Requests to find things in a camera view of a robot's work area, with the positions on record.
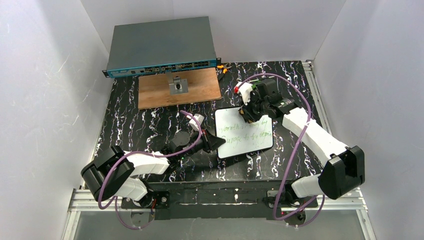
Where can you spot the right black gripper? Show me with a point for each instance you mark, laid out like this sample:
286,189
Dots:
250,108

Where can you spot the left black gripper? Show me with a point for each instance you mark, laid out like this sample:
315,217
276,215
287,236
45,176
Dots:
205,143

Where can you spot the white dry-erase board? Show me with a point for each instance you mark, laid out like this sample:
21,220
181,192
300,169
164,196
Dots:
241,137

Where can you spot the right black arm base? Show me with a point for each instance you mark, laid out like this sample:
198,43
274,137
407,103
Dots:
288,197

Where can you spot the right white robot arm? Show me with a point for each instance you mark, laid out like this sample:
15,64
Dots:
343,166

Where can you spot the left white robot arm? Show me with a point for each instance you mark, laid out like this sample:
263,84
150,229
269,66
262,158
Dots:
124,182

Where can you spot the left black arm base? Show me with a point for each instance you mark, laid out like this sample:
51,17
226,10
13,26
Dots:
152,200

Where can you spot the metal whiteboard stand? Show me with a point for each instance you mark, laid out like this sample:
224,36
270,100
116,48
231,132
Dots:
275,79

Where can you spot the green white marker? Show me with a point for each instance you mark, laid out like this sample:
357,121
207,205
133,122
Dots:
256,82

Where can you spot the brown wooden board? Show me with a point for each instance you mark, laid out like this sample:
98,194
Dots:
153,91

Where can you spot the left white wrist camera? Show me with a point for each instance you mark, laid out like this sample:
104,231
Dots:
196,121

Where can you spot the orange handled pliers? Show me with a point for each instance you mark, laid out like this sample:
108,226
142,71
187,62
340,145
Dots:
224,69

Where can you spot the grey metal bracket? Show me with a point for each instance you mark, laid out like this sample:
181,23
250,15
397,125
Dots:
177,85

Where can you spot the grey network switch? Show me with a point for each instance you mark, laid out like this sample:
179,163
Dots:
158,47

